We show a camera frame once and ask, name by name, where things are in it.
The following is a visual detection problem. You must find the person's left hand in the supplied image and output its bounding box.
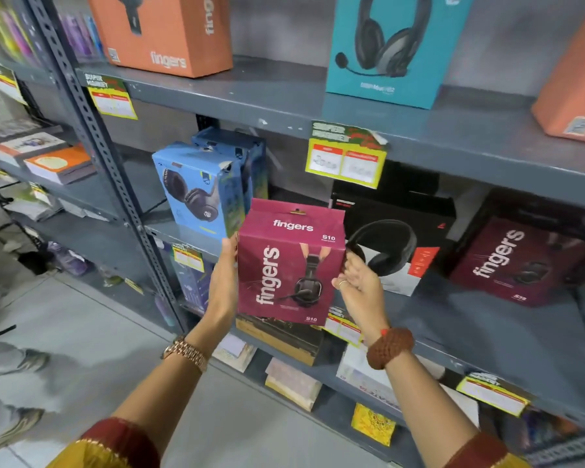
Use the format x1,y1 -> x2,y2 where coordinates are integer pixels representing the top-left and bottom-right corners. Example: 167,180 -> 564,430
205,235 -> 240,335

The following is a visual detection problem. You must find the person's right hand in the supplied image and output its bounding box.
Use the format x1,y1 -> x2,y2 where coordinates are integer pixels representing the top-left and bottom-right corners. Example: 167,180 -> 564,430
331,250 -> 392,345

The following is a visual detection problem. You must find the person's right forearm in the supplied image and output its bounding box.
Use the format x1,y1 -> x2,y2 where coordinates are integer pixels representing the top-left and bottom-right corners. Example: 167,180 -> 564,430
368,336 -> 481,456

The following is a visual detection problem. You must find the person's left forearm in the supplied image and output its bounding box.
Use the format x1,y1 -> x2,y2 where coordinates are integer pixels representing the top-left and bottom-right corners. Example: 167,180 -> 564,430
111,320 -> 225,456

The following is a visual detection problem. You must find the yellow green price tag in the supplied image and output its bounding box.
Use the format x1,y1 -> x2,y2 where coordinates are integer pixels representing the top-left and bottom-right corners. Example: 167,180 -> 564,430
84,74 -> 138,121
0,60 -> 28,106
456,371 -> 531,418
172,244 -> 205,273
323,307 -> 364,348
305,121 -> 389,190

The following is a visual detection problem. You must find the purple box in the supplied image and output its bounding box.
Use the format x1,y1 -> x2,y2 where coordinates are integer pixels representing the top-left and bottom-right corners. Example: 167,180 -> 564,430
170,253 -> 214,315

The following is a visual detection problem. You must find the black and white headphone box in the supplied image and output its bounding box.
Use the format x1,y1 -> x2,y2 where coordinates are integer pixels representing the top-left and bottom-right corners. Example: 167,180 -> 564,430
330,179 -> 457,297

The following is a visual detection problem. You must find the light blue headphone box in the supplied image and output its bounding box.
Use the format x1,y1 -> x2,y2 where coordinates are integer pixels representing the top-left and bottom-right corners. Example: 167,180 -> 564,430
151,141 -> 247,241

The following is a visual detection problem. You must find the brown cardboard box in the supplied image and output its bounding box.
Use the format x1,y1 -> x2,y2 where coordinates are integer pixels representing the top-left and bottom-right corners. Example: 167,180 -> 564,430
235,314 -> 324,367

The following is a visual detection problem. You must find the small white flat box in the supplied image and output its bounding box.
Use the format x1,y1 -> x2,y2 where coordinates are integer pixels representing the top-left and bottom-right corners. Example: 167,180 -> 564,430
212,332 -> 257,374

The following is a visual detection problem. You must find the dark blue headphone box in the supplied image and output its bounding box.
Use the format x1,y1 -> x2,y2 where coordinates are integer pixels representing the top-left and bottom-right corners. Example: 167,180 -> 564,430
191,126 -> 269,215

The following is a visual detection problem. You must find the rose gold wristwatch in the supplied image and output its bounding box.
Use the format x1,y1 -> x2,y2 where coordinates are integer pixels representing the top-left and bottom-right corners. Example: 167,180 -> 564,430
160,334 -> 210,374

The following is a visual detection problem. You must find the large white box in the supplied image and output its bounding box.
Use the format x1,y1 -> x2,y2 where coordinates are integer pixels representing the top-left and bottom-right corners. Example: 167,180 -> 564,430
336,344 -> 480,429

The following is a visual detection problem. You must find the beige flat box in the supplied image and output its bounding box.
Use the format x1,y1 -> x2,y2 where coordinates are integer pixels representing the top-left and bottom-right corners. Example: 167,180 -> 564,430
265,357 -> 323,413

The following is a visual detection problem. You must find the purple bottle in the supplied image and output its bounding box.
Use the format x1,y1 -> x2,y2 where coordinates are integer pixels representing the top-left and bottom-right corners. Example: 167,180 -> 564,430
47,241 -> 89,277

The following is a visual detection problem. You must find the dark maroon headphone box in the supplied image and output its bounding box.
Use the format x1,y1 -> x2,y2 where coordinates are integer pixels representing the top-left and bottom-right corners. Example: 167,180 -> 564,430
449,189 -> 585,308

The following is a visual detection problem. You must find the yellow patterned packet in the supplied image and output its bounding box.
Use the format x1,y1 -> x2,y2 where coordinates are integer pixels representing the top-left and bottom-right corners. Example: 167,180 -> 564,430
350,403 -> 397,447

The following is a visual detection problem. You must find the grey metal shelf rack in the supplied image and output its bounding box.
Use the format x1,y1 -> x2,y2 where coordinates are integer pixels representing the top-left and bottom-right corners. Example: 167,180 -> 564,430
0,0 -> 585,468

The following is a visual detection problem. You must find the orange and white box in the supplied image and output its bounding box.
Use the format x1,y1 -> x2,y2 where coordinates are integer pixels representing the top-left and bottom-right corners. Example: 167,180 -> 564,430
23,144 -> 97,186

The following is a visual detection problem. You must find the teal headphone box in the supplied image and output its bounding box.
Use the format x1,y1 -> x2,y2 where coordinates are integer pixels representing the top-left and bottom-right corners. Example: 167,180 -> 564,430
325,0 -> 477,111

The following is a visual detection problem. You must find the yellow maroon sleeve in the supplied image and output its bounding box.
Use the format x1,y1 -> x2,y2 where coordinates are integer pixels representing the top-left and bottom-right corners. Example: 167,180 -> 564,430
46,417 -> 162,468
444,432 -> 532,468

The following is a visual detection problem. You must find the white picture box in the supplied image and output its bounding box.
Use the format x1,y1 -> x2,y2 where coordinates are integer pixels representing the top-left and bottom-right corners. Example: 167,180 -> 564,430
0,132 -> 67,167

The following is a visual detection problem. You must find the orange headphone box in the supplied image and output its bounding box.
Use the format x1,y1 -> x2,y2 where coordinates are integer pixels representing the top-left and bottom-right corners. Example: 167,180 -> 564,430
86,0 -> 234,79

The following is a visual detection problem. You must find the row of purple packets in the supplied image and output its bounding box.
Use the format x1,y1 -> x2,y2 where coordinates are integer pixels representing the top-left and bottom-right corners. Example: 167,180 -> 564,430
58,13 -> 105,61

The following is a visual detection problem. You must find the plain orange box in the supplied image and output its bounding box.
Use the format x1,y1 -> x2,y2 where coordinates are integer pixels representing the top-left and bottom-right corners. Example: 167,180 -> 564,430
531,0 -> 585,146

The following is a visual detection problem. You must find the row of green pink packets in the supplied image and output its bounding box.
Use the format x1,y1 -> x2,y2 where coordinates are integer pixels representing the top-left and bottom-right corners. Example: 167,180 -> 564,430
0,0 -> 40,66

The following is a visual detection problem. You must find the brown beaded bracelet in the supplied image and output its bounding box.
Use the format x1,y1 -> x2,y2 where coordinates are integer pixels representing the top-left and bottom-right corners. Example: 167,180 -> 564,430
366,328 -> 415,371

